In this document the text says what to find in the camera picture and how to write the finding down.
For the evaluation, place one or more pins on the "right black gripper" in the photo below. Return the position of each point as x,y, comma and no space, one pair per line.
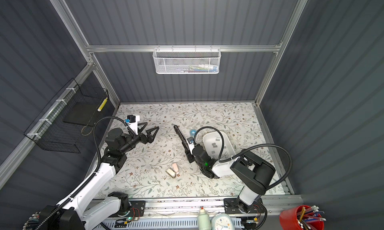
201,146

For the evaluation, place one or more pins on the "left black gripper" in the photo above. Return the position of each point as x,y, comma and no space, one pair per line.
148,138

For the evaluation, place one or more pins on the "black stapler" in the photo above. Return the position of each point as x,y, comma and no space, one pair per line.
185,144

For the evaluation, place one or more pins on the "pink staple box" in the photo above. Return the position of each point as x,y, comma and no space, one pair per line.
175,168

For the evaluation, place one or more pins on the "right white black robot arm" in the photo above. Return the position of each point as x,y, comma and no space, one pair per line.
255,172

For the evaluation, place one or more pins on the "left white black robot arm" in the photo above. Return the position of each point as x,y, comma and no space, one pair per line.
71,213

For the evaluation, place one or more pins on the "floral table mat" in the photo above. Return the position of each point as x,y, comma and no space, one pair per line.
144,173

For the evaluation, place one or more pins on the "white plastic tray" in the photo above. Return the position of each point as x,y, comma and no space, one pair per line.
213,144

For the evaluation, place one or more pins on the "blue tape roll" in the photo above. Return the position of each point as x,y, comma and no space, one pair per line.
192,132

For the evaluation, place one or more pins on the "beige staple box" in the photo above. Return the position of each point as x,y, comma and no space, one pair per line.
171,173

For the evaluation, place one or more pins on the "yellow marker pen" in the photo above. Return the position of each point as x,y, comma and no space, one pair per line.
102,105

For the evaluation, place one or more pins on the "green glue bottle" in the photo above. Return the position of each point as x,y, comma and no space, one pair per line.
204,222

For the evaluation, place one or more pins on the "mint alarm clock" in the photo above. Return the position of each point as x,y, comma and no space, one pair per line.
222,222

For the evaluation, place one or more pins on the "red pencil cup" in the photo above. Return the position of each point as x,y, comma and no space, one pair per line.
302,218

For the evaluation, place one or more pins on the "jar of coloured pencils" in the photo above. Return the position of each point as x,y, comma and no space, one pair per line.
33,222

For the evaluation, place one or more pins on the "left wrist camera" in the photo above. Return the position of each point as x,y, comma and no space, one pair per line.
132,123

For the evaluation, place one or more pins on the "white wire mesh basket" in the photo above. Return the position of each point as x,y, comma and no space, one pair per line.
187,62

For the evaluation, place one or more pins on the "black wire basket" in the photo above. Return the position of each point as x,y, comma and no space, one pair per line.
68,124

